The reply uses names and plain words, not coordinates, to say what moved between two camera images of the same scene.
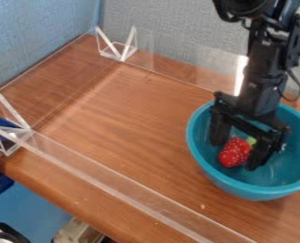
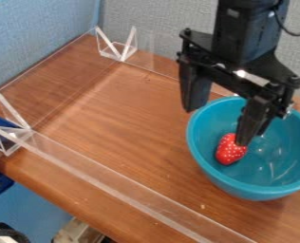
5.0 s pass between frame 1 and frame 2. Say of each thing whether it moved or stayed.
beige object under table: stayed
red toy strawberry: moved
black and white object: stayed
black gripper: moved
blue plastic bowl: stayed
